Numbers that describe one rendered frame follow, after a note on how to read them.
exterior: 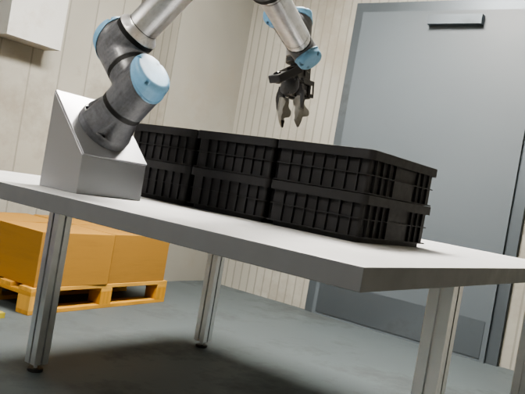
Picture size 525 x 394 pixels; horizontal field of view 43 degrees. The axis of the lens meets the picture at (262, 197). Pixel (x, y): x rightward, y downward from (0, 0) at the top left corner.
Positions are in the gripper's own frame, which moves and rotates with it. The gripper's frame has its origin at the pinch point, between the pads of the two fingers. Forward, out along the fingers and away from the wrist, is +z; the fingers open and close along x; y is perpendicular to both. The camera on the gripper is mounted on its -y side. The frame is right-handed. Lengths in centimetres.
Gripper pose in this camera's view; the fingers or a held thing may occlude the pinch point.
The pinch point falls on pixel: (288, 122)
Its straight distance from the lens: 202.0
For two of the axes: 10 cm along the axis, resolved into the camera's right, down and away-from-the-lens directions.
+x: -7.9, -0.3, 6.2
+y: 6.1, 0.9, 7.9
